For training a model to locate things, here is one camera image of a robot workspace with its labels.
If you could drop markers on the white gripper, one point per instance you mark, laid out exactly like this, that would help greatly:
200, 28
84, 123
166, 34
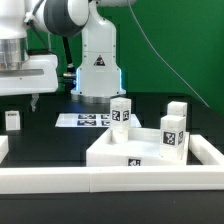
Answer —
37, 75

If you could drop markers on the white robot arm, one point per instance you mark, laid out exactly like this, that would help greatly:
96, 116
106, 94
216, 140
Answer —
97, 80

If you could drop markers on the white fiducial marker base sheet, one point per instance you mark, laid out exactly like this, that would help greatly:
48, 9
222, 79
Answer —
84, 120

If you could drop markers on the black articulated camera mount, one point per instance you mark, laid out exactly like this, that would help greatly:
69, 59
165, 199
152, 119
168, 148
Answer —
70, 74

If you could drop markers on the white left fence rail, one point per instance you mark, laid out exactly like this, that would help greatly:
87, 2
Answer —
3, 147

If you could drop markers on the white fence rail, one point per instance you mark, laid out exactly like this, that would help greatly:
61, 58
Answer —
3, 147
110, 179
204, 151

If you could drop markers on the white front fence rail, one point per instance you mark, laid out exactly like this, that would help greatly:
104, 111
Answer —
110, 179

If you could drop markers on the white right fence rail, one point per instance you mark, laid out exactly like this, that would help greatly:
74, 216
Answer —
204, 151

